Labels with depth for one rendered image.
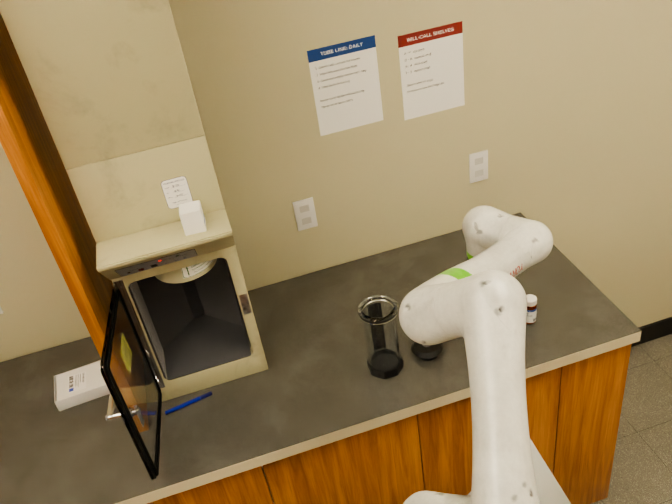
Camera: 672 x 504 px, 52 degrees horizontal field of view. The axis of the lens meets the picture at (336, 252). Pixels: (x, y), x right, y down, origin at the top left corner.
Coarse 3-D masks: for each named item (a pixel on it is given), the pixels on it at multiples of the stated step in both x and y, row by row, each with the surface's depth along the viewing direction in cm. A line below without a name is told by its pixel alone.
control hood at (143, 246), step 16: (176, 224) 168; (208, 224) 166; (224, 224) 165; (112, 240) 166; (128, 240) 165; (144, 240) 164; (160, 240) 163; (176, 240) 162; (192, 240) 161; (208, 240) 162; (224, 240) 166; (96, 256) 162; (112, 256) 160; (128, 256) 160; (144, 256) 159; (160, 256) 162; (112, 272) 163
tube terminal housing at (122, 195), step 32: (128, 160) 158; (160, 160) 160; (192, 160) 162; (96, 192) 160; (128, 192) 162; (160, 192) 164; (192, 192) 167; (96, 224) 164; (128, 224) 166; (160, 224) 169; (224, 256) 179; (256, 352) 200; (192, 384) 199
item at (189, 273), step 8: (200, 264) 182; (208, 264) 184; (168, 272) 181; (176, 272) 181; (184, 272) 181; (192, 272) 181; (200, 272) 182; (160, 280) 183; (168, 280) 182; (176, 280) 181; (184, 280) 181
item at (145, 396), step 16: (112, 304) 166; (128, 320) 176; (128, 336) 173; (112, 352) 157; (128, 352) 170; (112, 368) 154; (128, 368) 167; (144, 368) 182; (128, 384) 164; (144, 384) 179; (128, 400) 162; (144, 400) 176; (144, 416) 173; (144, 432) 170; (144, 464) 166
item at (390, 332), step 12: (372, 300) 189; (384, 300) 189; (360, 312) 185; (372, 312) 192; (384, 312) 192; (372, 324) 184; (384, 324) 184; (396, 324) 188; (372, 336) 187; (384, 336) 186; (396, 336) 189; (372, 348) 190; (384, 348) 188; (396, 348) 191; (372, 360) 193; (384, 360) 191; (396, 360) 193
